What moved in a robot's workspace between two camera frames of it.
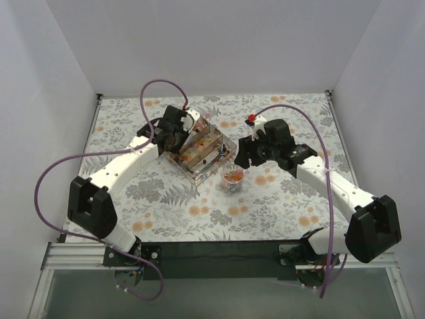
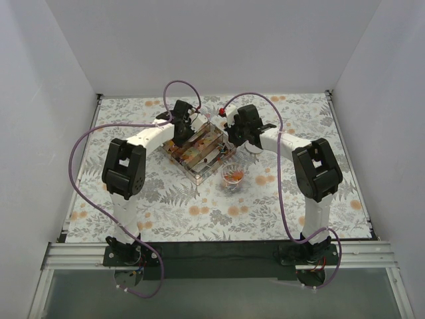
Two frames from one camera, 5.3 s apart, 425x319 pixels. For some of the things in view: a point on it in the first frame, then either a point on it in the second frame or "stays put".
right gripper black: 248,151 to 234,135
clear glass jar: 232,176 stays put
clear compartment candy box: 205,151 stays put
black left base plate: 150,252 stays put
